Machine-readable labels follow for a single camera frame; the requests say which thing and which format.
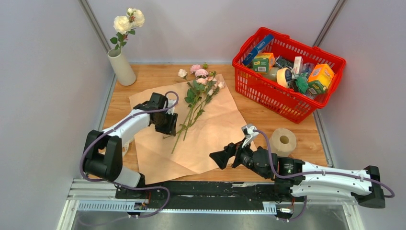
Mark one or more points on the beige cylindrical vase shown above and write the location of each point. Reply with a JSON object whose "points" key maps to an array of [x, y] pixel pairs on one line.
{"points": [[123, 70]]}

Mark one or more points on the aluminium frame post right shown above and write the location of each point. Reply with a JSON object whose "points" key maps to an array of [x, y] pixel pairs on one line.
{"points": [[329, 22]]}

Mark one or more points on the green crumpled packet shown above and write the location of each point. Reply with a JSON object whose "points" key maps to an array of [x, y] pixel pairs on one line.
{"points": [[300, 83]]}

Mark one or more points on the red plastic shopping basket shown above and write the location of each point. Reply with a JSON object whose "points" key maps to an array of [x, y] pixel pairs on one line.
{"points": [[286, 102]]}

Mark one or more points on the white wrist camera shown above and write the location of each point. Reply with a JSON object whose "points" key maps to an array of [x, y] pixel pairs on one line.
{"points": [[171, 105], [250, 134]]}

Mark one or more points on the orange and green box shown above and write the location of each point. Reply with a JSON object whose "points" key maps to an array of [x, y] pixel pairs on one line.
{"points": [[320, 79]]}

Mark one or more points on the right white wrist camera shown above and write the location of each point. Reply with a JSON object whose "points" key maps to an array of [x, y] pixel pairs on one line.
{"points": [[250, 134]]}

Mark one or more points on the aluminium frame post left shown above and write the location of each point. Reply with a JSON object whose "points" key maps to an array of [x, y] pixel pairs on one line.
{"points": [[94, 23]]}

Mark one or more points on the aluminium frame post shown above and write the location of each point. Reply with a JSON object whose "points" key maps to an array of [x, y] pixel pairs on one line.
{"points": [[329, 22], [94, 23]]}

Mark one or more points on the green sponge box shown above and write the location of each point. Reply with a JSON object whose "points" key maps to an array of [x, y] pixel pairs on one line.
{"points": [[263, 62]]}

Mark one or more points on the white small box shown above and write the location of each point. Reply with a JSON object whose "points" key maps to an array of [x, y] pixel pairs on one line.
{"points": [[297, 66]]}

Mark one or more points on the white rose stem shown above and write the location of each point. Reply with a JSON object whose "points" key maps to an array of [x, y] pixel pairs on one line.
{"points": [[125, 26]]}

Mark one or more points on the blue razor box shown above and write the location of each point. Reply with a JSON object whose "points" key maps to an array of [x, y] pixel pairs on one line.
{"points": [[257, 49]]}

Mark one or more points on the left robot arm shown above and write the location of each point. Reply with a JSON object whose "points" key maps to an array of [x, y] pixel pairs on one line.
{"points": [[102, 158]]}

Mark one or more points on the toilet paper roll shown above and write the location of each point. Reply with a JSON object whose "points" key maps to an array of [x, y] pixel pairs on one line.
{"points": [[283, 142]]}

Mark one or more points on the pink and white flower bunch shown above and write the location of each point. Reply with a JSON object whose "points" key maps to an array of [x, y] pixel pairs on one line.
{"points": [[200, 93]]}

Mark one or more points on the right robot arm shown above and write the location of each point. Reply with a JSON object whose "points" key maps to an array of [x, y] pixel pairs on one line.
{"points": [[297, 178]]}

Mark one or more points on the clear tape roll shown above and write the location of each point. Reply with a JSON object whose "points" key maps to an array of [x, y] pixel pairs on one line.
{"points": [[272, 74]]}

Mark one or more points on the beige masking tape roll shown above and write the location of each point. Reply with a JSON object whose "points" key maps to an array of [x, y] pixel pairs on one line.
{"points": [[284, 77]]}

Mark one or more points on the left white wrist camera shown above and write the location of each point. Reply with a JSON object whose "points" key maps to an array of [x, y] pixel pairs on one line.
{"points": [[171, 105]]}

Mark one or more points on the pink wrapping paper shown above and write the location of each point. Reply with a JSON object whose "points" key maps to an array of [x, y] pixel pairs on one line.
{"points": [[186, 156]]}

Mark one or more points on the dark foil packet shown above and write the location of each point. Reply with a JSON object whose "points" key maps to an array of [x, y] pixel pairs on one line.
{"points": [[282, 62]]}

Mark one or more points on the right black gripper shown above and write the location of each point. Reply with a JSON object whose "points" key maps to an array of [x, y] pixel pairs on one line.
{"points": [[221, 158]]}

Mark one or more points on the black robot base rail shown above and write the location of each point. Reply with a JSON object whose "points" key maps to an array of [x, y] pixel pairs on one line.
{"points": [[203, 196]]}

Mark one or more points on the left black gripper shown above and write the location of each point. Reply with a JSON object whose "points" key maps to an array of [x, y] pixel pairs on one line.
{"points": [[171, 128]]}

